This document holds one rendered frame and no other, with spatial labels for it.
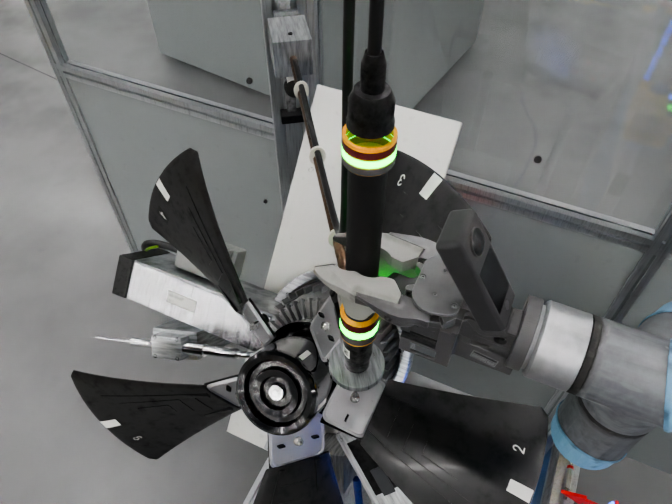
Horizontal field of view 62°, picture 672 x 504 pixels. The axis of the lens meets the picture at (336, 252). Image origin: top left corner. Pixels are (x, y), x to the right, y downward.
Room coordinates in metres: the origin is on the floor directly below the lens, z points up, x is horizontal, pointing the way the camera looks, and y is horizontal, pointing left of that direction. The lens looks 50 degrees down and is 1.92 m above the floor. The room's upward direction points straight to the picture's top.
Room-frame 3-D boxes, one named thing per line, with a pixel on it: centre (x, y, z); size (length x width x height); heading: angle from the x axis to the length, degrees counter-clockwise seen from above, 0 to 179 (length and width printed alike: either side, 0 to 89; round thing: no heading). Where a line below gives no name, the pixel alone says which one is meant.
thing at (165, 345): (0.50, 0.28, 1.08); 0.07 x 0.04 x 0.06; 76
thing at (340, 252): (0.65, 0.03, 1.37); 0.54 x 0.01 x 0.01; 10
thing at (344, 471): (0.37, 0.00, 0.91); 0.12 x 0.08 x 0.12; 155
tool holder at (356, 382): (0.36, -0.02, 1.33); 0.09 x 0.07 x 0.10; 10
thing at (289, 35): (0.97, 0.09, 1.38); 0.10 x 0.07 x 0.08; 10
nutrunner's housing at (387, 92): (0.35, -0.03, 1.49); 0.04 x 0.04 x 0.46
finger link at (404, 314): (0.31, -0.06, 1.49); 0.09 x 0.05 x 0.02; 75
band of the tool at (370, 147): (0.35, -0.03, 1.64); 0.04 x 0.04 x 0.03
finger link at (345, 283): (0.32, -0.02, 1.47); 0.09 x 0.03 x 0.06; 75
